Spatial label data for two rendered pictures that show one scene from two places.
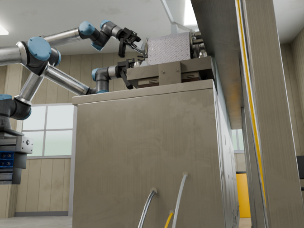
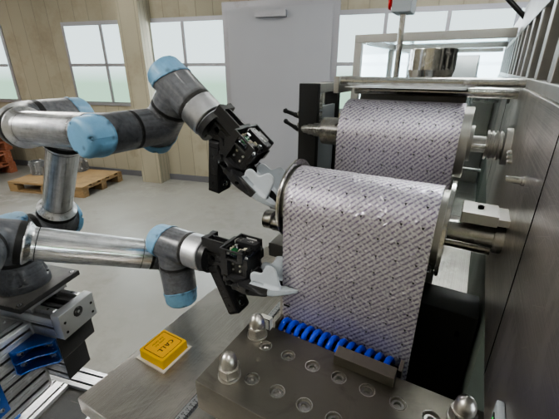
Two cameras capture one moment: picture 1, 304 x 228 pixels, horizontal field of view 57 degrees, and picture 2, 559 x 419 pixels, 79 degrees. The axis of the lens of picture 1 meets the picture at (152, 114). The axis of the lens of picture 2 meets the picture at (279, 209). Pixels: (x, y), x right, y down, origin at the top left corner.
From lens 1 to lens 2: 135 cm
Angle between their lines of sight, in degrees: 39
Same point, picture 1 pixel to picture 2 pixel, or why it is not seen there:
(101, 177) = not seen: outside the picture
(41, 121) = (178, 50)
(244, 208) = not seen: hidden behind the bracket
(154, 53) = (304, 249)
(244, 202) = not seen: hidden behind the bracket
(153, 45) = (299, 219)
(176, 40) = (379, 235)
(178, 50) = (381, 273)
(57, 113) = (200, 36)
